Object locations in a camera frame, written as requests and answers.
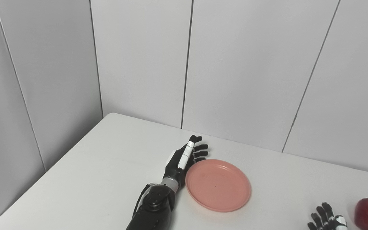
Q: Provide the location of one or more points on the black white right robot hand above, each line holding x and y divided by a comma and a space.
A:
326, 220

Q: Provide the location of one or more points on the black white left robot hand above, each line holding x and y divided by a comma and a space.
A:
174, 166

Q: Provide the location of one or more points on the pink round plate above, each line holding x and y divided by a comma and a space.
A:
218, 185

